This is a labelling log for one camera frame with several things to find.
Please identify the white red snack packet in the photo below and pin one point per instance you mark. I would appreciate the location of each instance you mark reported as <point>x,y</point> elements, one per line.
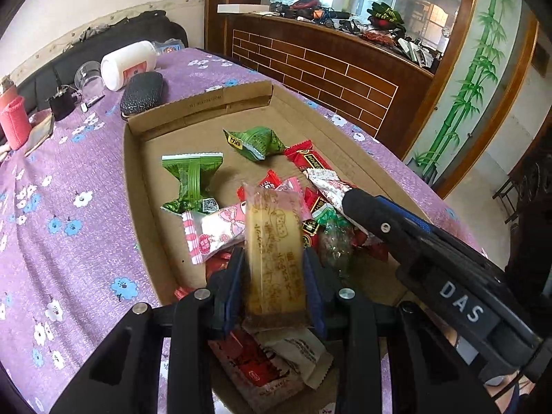
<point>246,362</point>

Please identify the black textured glasses case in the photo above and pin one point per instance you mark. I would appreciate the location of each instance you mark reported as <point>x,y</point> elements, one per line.
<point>142,92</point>

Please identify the wooden framed glass panel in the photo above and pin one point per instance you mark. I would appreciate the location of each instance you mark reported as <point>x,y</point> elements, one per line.
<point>509,17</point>

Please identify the yellow cake packet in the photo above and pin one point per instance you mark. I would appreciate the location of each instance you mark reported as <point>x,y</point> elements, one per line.
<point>271,246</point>

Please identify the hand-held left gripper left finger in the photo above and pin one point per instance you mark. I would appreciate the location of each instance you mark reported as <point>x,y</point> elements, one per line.
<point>235,293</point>

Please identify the pink white snack packet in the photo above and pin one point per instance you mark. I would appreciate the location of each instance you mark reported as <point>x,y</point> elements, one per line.
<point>211,233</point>

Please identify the white plastic jar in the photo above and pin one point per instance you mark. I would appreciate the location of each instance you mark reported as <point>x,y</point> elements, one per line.
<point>125,64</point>

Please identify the white red-dotted packet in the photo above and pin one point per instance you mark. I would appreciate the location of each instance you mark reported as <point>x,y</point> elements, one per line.
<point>327,185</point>

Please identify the clutter of assorted tools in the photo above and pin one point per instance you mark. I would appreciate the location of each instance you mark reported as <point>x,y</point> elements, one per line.
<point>384,17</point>

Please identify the red bar packet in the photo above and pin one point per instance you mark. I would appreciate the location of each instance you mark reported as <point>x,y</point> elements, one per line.
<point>308,157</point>

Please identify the black bag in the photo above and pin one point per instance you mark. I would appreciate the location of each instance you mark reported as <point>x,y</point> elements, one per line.
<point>146,30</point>

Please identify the small black cup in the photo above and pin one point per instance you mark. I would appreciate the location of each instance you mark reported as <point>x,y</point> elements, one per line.
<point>60,105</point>

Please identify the white flat box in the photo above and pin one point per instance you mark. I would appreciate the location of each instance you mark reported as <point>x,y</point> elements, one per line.
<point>241,8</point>

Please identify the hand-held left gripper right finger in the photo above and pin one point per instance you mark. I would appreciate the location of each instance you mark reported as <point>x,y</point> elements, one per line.
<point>312,302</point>

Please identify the black sofa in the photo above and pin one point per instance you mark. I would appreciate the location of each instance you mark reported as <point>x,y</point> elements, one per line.
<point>41,82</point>

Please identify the cardboard box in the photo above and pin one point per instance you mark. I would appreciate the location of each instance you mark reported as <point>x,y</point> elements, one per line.
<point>155,159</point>

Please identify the clear glass jar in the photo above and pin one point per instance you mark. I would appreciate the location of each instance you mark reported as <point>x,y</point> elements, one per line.
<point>88,80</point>

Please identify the dark carved wooden chair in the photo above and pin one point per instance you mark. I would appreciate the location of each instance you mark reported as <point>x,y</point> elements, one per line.
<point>526,185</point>

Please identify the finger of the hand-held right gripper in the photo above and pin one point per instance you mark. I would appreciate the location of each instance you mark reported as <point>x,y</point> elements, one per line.
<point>379,224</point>
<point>414,217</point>

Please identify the small clear printed bag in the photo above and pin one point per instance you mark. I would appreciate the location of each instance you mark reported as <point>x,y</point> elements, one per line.
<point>168,47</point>

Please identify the green pyramid packet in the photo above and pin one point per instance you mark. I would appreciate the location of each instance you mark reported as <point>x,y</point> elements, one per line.
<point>256,142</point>

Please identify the pile of mixed snacks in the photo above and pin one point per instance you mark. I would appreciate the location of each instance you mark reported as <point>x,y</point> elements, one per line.
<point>315,224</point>

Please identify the pink knit-sleeved bottle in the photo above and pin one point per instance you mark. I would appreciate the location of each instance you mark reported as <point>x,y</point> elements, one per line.
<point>15,120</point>

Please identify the wooden cabinet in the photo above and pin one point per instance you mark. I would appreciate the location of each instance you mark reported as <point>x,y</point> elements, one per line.
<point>323,77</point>

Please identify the green ribbed snack packet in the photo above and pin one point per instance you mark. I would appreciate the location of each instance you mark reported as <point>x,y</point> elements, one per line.
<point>192,177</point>

